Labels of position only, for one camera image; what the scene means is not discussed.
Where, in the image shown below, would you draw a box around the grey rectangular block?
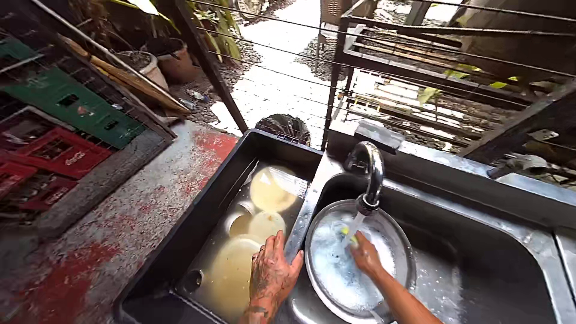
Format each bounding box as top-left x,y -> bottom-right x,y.
355,119 -> 406,155

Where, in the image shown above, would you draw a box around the person's right forearm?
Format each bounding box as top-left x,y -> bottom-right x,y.
370,266 -> 444,324

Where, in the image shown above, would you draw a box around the large round cream plate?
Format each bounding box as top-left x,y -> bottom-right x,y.
203,234 -> 267,317

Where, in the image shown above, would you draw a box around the stainless steel sink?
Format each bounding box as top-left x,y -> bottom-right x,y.
273,118 -> 576,324

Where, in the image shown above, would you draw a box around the red plastic crate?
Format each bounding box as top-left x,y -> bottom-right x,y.
9,127 -> 113,180
19,175 -> 79,212
0,160 -> 38,200

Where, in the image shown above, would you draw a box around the white rimmed plant pot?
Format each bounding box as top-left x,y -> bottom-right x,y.
115,50 -> 169,92

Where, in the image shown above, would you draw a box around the person's left forearm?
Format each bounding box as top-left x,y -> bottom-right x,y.
239,299 -> 277,324

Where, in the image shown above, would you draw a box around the person's right hand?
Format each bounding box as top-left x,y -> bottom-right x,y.
349,231 -> 383,277

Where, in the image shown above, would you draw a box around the brown clay plant pot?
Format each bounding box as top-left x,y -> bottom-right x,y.
146,38 -> 197,85

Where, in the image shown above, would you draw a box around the green leafy plants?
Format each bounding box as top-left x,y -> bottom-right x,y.
185,0 -> 242,65

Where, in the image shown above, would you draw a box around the black plastic bag bin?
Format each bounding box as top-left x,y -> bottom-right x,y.
255,113 -> 311,147

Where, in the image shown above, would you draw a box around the wooden plank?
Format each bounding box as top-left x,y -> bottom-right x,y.
61,35 -> 191,119

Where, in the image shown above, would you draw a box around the woven chair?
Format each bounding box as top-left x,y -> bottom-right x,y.
316,0 -> 356,75

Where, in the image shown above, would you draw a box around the person's left hand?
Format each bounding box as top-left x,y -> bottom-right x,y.
249,230 -> 304,311

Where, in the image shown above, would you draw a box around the green plastic crate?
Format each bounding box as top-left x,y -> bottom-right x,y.
3,67 -> 147,150

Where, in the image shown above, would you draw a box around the black rectangular sink tub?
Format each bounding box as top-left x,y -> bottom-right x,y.
112,129 -> 324,324

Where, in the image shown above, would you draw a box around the cream bowl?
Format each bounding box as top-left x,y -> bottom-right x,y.
225,201 -> 256,238

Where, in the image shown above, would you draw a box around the slatted metal frame bench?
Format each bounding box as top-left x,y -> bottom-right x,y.
334,16 -> 538,149

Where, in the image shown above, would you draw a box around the curved chrome faucet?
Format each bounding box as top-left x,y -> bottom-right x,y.
344,141 -> 386,216

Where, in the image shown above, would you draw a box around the round metal basin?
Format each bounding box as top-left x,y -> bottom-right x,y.
304,199 -> 417,324

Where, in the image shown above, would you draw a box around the metal railing with bars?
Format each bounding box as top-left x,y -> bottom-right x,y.
155,0 -> 576,164

